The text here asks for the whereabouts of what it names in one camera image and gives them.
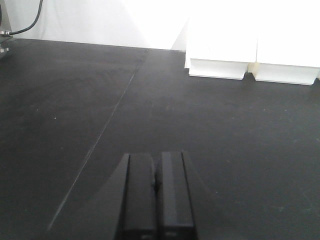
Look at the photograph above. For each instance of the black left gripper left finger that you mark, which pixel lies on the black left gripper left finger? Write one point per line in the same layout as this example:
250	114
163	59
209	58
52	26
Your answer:
138	208

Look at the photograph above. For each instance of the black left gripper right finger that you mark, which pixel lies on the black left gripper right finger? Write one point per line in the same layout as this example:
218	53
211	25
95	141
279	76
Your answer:
174	212

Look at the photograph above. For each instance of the left white storage bin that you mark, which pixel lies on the left white storage bin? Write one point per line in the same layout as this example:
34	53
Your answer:
219	47

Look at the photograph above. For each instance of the white storage bin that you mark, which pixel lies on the white storage bin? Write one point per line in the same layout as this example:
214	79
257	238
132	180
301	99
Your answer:
286	57
219	47

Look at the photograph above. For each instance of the middle white storage bin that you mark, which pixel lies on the middle white storage bin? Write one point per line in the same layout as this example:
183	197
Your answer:
286	57

